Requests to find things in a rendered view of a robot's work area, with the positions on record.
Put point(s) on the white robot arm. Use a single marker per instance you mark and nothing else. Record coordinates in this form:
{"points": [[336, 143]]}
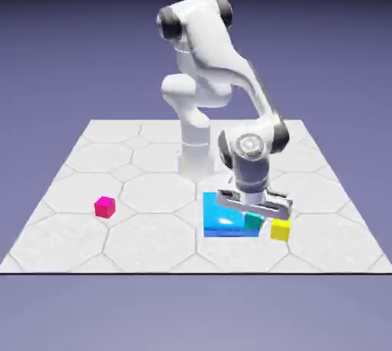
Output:
{"points": [[211, 44]]}

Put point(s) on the large blue box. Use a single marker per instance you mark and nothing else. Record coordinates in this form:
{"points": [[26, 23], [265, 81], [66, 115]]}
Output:
{"points": [[220, 216]]}

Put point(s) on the small teal cube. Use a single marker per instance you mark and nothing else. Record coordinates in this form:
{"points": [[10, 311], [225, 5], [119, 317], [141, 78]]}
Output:
{"points": [[253, 221]]}

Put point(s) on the small yellow cube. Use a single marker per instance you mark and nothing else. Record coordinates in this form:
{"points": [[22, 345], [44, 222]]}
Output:
{"points": [[280, 229]]}

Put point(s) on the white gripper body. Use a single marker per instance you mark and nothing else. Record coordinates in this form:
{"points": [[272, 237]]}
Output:
{"points": [[269, 207]]}

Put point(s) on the small pink cube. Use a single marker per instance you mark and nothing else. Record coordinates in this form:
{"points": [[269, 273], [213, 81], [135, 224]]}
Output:
{"points": [[104, 207]]}

